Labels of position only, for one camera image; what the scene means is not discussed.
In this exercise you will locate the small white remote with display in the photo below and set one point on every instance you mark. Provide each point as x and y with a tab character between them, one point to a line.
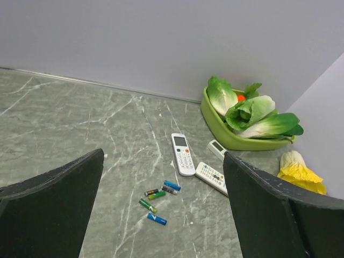
217	149

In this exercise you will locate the black orange battery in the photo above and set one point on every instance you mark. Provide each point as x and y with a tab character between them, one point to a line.
150	192

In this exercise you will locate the white remote with coloured buttons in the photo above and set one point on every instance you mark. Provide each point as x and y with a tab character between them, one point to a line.
212	177

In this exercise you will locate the small green leaf toy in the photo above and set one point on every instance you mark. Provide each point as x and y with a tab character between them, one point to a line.
251	90

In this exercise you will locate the white remote with orange button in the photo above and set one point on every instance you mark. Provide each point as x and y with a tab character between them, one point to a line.
183	155

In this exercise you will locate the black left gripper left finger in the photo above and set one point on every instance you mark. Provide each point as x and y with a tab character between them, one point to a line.
48	215

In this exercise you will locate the dark grey battery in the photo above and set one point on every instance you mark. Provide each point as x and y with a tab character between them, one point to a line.
168	189

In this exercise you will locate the green battery single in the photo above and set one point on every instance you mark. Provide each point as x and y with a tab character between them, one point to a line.
147	205

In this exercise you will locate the orange toy carrot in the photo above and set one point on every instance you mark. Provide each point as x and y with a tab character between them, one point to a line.
241	98

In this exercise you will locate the yellow toy cabbage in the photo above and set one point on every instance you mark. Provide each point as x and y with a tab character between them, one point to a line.
294	170

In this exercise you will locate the toy lettuce left in basket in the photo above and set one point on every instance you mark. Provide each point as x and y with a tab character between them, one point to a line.
221	95

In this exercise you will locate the toy cabbage middle of basket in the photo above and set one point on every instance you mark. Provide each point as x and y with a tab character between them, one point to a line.
248	112

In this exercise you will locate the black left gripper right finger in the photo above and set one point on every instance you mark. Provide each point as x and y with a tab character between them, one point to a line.
275	218

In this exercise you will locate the green plastic basket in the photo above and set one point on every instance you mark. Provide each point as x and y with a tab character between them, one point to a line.
229	140

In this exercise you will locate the green yellow battery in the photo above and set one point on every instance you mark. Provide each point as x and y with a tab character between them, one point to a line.
156	195

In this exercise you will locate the blue battery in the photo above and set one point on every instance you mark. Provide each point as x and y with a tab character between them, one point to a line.
157	219
172	185

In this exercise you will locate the toy bok choy dark green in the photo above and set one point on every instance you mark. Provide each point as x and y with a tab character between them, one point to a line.
274	127

